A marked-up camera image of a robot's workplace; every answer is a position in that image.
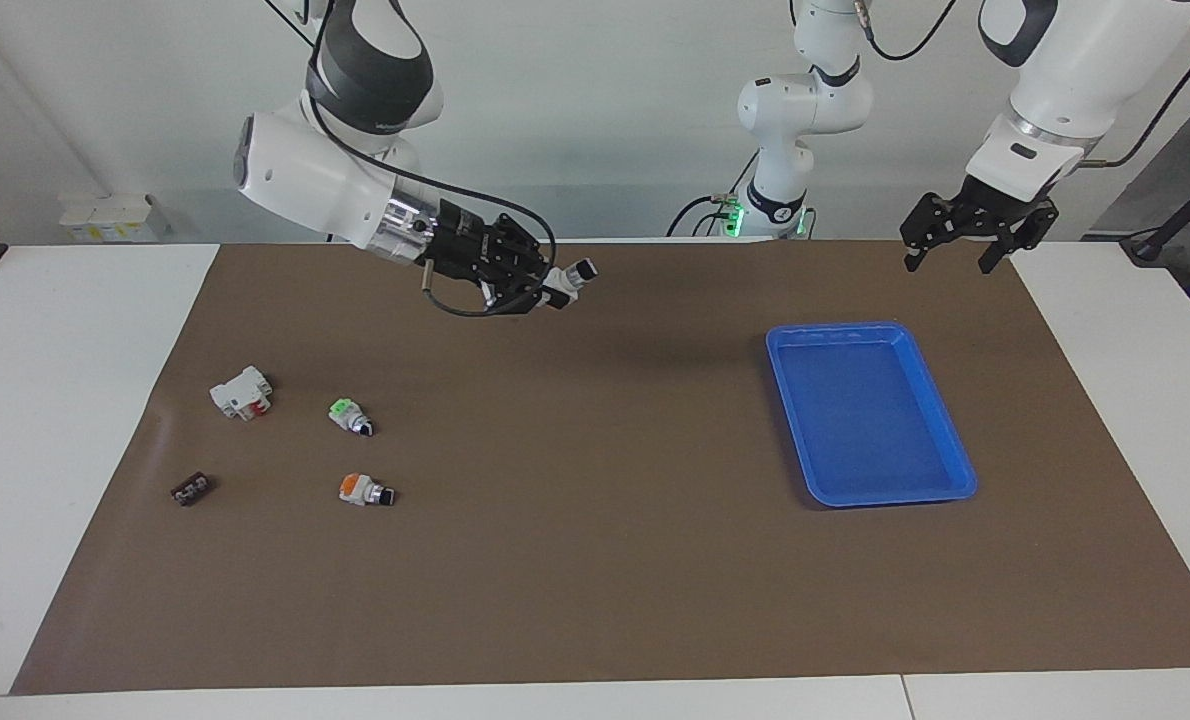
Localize black left arm base cables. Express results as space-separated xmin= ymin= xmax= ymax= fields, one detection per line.
xmin=667 ymin=150 xmax=758 ymax=239

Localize white rotary switch orange cap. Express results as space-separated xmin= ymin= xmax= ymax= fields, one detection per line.
xmin=338 ymin=472 xmax=396 ymax=508

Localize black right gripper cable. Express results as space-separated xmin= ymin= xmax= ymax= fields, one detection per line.
xmin=263 ymin=0 xmax=558 ymax=319

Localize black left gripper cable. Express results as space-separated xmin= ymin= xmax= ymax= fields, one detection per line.
xmin=855 ymin=0 xmax=1190 ymax=166

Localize black stand with pole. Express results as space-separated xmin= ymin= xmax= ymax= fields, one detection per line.
xmin=1120 ymin=160 xmax=1190 ymax=266

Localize white rotary switch orange base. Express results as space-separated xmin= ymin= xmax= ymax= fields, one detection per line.
xmin=543 ymin=257 xmax=599 ymax=309

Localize white circuit breaker red lever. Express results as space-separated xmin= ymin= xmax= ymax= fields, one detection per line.
xmin=209 ymin=366 xmax=276 ymax=422

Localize white rotary switch green base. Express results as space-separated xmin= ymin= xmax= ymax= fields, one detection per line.
xmin=328 ymin=398 xmax=376 ymax=439

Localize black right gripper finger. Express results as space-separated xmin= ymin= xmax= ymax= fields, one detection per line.
xmin=485 ymin=280 xmax=566 ymax=316
xmin=500 ymin=213 xmax=556 ymax=273

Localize white wall socket box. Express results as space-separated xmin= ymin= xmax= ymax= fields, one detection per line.
xmin=58 ymin=193 xmax=171 ymax=244

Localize brown table mat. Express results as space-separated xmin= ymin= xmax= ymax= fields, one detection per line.
xmin=10 ymin=240 xmax=1190 ymax=696

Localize blue plastic tray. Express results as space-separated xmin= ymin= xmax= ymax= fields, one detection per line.
xmin=765 ymin=321 xmax=979 ymax=509

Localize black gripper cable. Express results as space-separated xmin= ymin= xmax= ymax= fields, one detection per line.
xmin=855 ymin=0 xmax=1190 ymax=166
xmin=263 ymin=0 xmax=558 ymax=319

